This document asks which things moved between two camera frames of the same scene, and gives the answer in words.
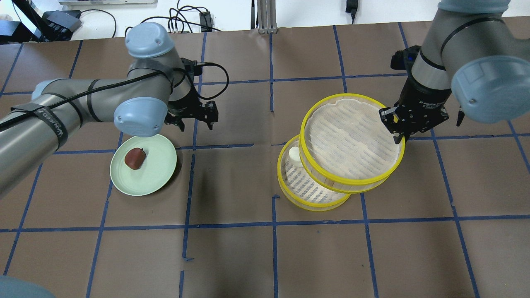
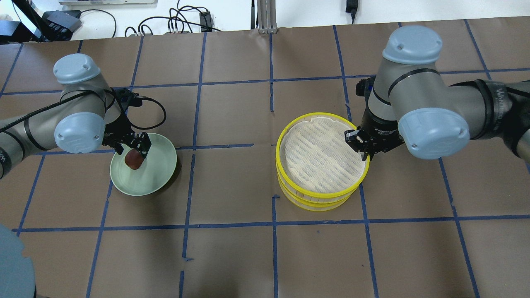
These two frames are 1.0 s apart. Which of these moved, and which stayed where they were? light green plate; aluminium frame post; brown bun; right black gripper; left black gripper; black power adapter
Moved: right black gripper; left black gripper
Stayed: light green plate; brown bun; black power adapter; aluminium frame post
